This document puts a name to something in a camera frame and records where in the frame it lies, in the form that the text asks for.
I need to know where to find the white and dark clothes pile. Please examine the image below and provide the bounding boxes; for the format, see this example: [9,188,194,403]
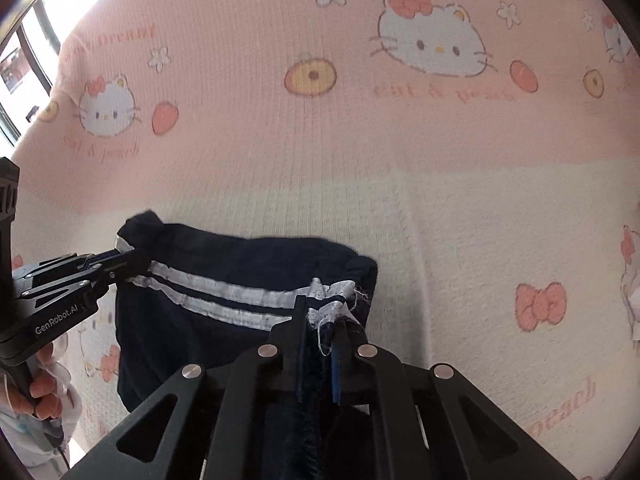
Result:
[620,226,640,342]

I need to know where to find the pink cream Hello Kitty blanket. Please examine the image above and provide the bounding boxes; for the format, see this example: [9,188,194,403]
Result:
[13,0,639,479]

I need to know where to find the left hand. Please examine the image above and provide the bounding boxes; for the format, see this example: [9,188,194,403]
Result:
[1,342,70,420]

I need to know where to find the navy shorts white stripes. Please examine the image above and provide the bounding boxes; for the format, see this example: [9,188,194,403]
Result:
[114,210,380,480]

